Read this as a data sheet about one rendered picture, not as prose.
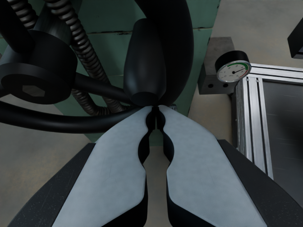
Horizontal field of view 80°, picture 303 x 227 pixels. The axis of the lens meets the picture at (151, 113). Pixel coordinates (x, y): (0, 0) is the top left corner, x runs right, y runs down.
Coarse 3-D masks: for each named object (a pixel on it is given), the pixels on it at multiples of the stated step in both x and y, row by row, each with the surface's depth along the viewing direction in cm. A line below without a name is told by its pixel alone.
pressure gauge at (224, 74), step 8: (224, 56) 34; (232, 56) 33; (240, 56) 33; (216, 64) 36; (224, 64) 34; (232, 64) 33; (240, 64) 33; (248, 64) 33; (216, 72) 36; (224, 72) 35; (240, 72) 35; (248, 72) 35; (224, 80) 38; (232, 80) 38
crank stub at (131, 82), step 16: (144, 32) 11; (128, 48) 11; (144, 48) 10; (160, 48) 11; (128, 64) 10; (144, 64) 9; (160, 64) 10; (128, 80) 9; (144, 80) 9; (160, 80) 9; (128, 96) 10; (144, 96) 10; (160, 96) 10
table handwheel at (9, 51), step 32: (0, 0) 12; (160, 0) 11; (0, 32) 13; (32, 32) 16; (64, 32) 19; (160, 32) 13; (192, 32) 14; (0, 64) 14; (32, 64) 14; (64, 64) 17; (192, 64) 17; (0, 96) 20; (32, 96) 17; (64, 96) 18; (32, 128) 27; (64, 128) 28; (96, 128) 28
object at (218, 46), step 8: (216, 40) 45; (224, 40) 45; (208, 48) 44; (216, 48) 44; (224, 48) 44; (232, 48) 44; (208, 56) 43; (216, 56) 43; (208, 64) 42; (200, 72) 45; (208, 72) 41; (200, 80) 45; (208, 80) 42; (216, 80) 42; (200, 88) 46; (208, 88) 45; (216, 88) 45; (224, 88) 45; (232, 88) 45
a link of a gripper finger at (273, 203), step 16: (224, 144) 8; (240, 160) 7; (240, 176) 7; (256, 176) 7; (256, 192) 6; (272, 192) 6; (272, 208) 6; (288, 208) 6; (272, 224) 5; (288, 224) 5
